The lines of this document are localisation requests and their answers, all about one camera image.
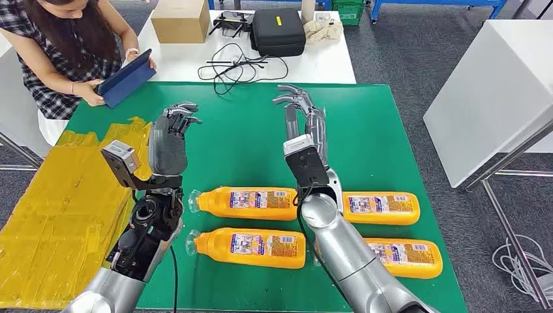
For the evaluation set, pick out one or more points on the person's right hand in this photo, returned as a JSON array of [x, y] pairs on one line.
[[88, 90]]

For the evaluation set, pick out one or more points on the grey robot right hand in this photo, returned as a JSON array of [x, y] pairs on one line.
[[319, 129]]

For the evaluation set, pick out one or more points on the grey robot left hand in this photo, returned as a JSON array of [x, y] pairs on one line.
[[168, 151]]

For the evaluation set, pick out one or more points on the person's left hand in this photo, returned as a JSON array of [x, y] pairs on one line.
[[140, 57]]

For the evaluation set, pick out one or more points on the tablet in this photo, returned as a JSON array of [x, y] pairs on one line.
[[129, 82]]

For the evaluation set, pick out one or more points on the orange detergent bottle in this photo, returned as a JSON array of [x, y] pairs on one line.
[[414, 270], [402, 218], [211, 248], [216, 203]]

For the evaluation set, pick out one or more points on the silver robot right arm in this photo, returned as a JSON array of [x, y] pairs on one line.
[[341, 246]]

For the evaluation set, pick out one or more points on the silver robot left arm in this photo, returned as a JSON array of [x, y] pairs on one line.
[[108, 289]]

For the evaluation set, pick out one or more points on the brown cardboard box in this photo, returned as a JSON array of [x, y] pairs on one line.
[[179, 21]]

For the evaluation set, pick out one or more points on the person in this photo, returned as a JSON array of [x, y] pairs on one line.
[[65, 43]]

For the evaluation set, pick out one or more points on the white table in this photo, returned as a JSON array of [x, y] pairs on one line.
[[497, 95], [311, 65], [17, 108]]

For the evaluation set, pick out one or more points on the green table mat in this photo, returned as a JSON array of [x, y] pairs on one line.
[[242, 129]]

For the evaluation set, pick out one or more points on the black device with antennas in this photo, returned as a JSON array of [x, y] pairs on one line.
[[231, 21]]

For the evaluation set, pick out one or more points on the beige cloth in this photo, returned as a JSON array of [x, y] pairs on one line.
[[322, 31]]

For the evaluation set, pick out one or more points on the black zip case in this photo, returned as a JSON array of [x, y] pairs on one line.
[[276, 36]]

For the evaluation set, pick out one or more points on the beige cardboard tube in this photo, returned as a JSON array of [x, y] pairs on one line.
[[307, 11]]

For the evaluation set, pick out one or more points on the green plastic crate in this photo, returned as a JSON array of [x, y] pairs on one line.
[[347, 13]]

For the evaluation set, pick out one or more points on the yellow taped cardboard sheet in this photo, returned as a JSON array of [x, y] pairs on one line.
[[52, 207]]

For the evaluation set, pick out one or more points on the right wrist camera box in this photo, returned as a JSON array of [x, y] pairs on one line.
[[298, 144]]

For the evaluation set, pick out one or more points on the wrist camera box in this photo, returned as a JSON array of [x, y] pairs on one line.
[[123, 155], [298, 144]]

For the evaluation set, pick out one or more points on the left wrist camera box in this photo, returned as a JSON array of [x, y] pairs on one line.
[[123, 155]]

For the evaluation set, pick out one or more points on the blue metal rack frame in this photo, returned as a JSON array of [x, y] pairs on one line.
[[211, 4], [375, 11]]

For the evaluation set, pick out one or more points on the steel table leg frame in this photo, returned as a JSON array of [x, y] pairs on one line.
[[510, 156]]

